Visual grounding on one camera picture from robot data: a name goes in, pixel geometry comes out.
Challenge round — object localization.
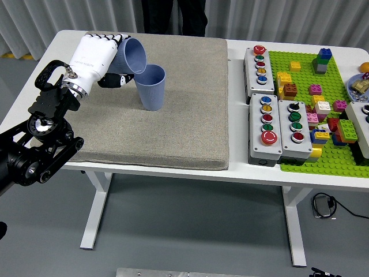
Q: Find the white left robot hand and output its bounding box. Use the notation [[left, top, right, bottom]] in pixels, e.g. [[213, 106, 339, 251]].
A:
[[67, 33, 135, 95]]

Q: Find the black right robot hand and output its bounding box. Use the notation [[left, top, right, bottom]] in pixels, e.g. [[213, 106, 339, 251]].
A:
[[311, 267, 335, 277]]

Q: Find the blue ribbed plastic cup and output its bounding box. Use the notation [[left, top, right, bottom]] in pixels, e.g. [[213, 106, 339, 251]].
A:
[[108, 37, 148, 77], [134, 63, 167, 112]]

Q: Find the white table leg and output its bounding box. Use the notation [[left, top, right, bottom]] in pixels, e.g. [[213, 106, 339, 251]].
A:
[[281, 186, 314, 268], [80, 171, 113, 250]]

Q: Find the grey power adapter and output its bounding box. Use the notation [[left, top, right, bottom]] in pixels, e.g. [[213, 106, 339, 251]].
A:
[[312, 194, 337, 219]]

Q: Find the yellow black floor tape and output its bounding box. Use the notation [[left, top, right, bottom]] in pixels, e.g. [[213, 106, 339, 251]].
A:
[[0, 53, 37, 61]]

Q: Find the person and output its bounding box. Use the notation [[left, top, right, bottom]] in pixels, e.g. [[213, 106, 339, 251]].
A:
[[141, 0, 208, 38]]

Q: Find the grey-brown fabric mat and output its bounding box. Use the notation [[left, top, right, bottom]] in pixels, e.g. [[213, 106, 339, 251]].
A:
[[30, 31, 230, 171]]

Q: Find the yellow rounded toy brick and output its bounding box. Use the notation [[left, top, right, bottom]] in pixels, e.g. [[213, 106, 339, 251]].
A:
[[308, 145, 323, 159]]

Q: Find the blue and yellow brick stack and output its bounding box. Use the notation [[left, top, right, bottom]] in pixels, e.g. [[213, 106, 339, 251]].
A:
[[310, 128, 331, 145]]

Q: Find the grey box large red button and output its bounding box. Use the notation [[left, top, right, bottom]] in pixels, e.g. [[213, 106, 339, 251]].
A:
[[247, 92, 283, 167]]

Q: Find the light green toy brick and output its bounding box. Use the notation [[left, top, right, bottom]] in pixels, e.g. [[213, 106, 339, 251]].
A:
[[336, 118, 359, 143]]

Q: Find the red toy brick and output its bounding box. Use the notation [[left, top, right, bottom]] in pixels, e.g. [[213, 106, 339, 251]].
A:
[[326, 117, 341, 133]]

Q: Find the white control box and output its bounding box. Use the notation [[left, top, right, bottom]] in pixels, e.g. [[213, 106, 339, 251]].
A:
[[344, 101, 369, 159]]

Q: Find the white toy brick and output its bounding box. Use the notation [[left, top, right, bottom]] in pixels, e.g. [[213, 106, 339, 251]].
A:
[[314, 100, 332, 115]]

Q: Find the magenta toy brick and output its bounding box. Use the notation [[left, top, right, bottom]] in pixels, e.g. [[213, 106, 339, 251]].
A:
[[332, 99, 348, 113]]

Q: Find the white pleated curtain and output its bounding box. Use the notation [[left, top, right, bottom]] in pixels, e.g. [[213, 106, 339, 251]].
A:
[[0, 0, 369, 61]]

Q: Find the five-button grey control box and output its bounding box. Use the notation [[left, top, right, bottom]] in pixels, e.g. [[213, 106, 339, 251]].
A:
[[243, 44, 276, 104]]

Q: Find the brown toy brick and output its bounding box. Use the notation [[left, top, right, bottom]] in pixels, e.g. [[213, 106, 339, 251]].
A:
[[283, 83, 299, 99]]

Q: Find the gold toy figure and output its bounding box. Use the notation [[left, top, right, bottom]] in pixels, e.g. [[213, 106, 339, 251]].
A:
[[353, 79, 369, 93]]

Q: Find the blue plate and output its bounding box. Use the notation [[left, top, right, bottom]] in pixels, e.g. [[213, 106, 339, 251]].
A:
[[347, 73, 369, 102]]

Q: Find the large yellow toy brick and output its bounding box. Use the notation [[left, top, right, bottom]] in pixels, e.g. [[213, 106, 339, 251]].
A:
[[276, 71, 293, 89]]

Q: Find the grey toy brick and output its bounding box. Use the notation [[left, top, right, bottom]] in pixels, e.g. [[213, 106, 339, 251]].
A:
[[312, 59, 329, 76]]

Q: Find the green studded baseplate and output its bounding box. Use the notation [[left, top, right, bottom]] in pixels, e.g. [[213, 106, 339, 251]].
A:
[[268, 50, 369, 179]]

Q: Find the blue toy brick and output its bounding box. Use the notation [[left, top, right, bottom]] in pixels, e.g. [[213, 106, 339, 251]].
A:
[[318, 47, 333, 61]]

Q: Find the black floor cable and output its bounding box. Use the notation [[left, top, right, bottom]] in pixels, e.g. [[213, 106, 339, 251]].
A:
[[311, 192, 369, 220]]

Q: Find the grey box black selector switch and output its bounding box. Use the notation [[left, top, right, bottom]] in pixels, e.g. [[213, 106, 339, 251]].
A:
[[278, 99, 314, 166]]

